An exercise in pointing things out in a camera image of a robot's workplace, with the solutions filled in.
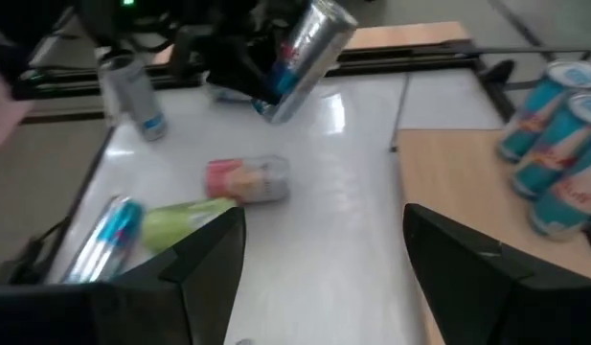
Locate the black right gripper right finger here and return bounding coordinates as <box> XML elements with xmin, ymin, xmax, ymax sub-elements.
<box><xmin>402</xmin><ymin>203</ymin><xmax>579</xmax><ymax>345</ymax></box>

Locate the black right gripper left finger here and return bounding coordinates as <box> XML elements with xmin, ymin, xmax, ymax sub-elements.
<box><xmin>107</xmin><ymin>205</ymin><xmax>248</xmax><ymax>345</ymax></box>

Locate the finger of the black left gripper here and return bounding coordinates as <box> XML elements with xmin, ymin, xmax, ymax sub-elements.
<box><xmin>206</xmin><ymin>47</ymin><xmax>282</xmax><ymax>104</ymax></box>

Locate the blue silver Red Bull can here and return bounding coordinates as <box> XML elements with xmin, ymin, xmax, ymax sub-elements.
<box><xmin>251</xmin><ymin>0</ymin><xmax>359</xmax><ymax>126</ymax></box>
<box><xmin>62</xmin><ymin>195</ymin><xmax>147</xmax><ymax>285</ymax></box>

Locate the silver tall beverage can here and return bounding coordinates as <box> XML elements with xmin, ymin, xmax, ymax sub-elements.
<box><xmin>97</xmin><ymin>51</ymin><xmax>168</xmax><ymax>143</ymax></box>

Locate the light blue Red Bull can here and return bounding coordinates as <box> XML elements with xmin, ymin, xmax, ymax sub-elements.
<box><xmin>510</xmin><ymin>91</ymin><xmax>591</xmax><ymax>201</ymax></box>
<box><xmin>528</xmin><ymin>138</ymin><xmax>591</xmax><ymax>242</ymax></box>
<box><xmin>495</xmin><ymin>58</ymin><xmax>591</xmax><ymax>164</ymax></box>

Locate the green beverage can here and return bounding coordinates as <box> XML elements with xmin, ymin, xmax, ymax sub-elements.
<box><xmin>140</xmin><ymin>196</ymin><xmax>239</xmax><ymax>254</ymax></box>

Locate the pink beverage can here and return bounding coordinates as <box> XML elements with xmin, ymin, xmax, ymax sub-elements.
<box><xmin>204</xmin><ymin>154</ymin><xmax>292</xmax><ymax>206</ymax></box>

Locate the wooden shelf board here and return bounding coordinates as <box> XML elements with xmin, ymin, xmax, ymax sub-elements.
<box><xmin>394</xmin><ymin>126</ymin><xmax>591</xmax><ymax>345</ymax></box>

